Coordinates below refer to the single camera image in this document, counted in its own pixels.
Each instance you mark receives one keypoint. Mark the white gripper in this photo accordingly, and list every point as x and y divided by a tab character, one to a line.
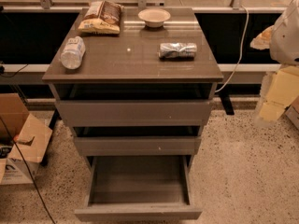
285	37

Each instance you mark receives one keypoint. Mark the silver redbull can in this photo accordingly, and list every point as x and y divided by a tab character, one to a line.
177	50

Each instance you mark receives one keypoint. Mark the grey drawer cabinet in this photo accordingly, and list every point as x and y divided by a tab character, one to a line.
127	67

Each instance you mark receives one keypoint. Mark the middle grey drawer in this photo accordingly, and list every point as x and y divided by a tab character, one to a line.
135	146

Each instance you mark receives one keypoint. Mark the grey drawer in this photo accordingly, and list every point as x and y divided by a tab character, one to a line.
133	113
137	188
135	146

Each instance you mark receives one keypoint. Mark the bottom grey drawer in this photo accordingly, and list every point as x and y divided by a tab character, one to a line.
137	188

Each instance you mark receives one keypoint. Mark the top grey drawer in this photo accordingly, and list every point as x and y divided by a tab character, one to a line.
133	113

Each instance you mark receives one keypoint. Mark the white ceramic bowl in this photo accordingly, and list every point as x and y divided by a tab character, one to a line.
154	17

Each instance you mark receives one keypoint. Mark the brown chip bag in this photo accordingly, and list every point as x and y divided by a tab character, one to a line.
102	17

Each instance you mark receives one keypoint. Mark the clear plastic water bottle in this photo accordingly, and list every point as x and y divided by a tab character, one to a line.
73	53

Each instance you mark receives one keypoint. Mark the open cardboard box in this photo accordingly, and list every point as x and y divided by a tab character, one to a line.
24	140

